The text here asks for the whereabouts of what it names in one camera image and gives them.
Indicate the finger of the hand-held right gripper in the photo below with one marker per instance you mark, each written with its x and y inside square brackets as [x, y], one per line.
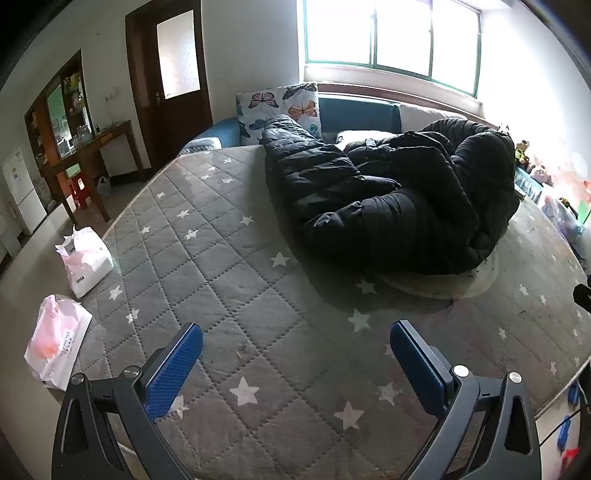
[582, 291]

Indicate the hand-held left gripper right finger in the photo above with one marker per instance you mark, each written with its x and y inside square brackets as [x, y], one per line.
[415, 364]

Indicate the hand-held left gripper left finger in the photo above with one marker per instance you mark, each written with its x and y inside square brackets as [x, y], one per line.
[173, 364]

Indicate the black puffer jacket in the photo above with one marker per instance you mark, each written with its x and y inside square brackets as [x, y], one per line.
[392, 217]

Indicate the round white mat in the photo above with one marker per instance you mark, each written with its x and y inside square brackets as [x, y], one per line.
[438, 286]

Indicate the blue toy block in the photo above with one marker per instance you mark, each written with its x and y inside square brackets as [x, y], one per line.
[573, 394]
[563, 435]

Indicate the white pink plastic bag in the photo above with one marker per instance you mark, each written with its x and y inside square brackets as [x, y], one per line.
[90, 263]
[55, 337]

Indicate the pink plush toy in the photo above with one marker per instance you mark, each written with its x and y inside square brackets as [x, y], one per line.
[540, 174]

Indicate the green-shirted plush toy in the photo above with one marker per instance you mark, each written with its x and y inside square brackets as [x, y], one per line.
[522, 153]

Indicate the red toy piece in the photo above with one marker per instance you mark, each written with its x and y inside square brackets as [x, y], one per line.
[572, 454]

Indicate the white plush toy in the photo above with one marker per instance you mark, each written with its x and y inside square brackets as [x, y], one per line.
[503, 128]

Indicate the red plastic stool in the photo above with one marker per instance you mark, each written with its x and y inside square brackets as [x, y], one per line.
[79, 194]

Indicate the white refrigerator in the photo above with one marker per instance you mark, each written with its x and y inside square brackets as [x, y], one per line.
[21, 194]

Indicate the white floral pillow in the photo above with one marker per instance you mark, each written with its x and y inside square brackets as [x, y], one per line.
[360, 137]

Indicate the white back cushion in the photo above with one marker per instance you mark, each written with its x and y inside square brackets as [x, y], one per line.
[425, 113]

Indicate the brown wooden door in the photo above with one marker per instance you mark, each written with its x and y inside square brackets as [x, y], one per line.
[182, 124]

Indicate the wooden desk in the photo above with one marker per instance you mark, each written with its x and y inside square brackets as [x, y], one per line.
[106, 134]

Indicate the blue padded bed surround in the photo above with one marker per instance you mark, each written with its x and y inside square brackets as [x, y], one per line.
[360, 113]

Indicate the wooden display cabinet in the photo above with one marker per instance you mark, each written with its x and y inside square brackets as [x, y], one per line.
[46, 134]

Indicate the butterfly print pillow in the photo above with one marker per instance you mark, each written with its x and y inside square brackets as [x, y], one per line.
[272, 104]

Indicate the green framed window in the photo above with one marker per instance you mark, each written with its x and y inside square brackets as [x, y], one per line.
[397, 32]

